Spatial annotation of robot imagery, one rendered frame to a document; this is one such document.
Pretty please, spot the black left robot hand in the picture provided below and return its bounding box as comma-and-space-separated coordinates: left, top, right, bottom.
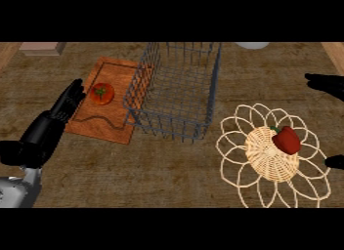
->
0, 78, 88, 170

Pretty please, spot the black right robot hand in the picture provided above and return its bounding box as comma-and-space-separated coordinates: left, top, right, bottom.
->
304, 72, 344, 174

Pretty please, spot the red bell pepper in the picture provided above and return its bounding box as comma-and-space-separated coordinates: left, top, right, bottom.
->
269, 125, 304, 156

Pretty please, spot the wicker flower-shaped placemat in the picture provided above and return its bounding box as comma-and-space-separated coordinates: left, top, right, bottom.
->
214, 103, 334, 209

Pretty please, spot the red tomato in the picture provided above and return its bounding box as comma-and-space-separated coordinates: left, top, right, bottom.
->
88, 82, 116, 106

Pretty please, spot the brown wooden cutting board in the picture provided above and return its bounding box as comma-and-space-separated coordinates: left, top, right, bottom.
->
64, 56, 155, 146

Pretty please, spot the white round object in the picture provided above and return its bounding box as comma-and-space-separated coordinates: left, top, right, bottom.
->
235, 41, 272, 51

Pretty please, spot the pale wooden block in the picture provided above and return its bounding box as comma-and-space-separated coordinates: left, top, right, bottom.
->
18, 41, 69, 57

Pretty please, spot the grey wire basket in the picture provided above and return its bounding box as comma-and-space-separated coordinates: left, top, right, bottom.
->
122, 41, 224, 145

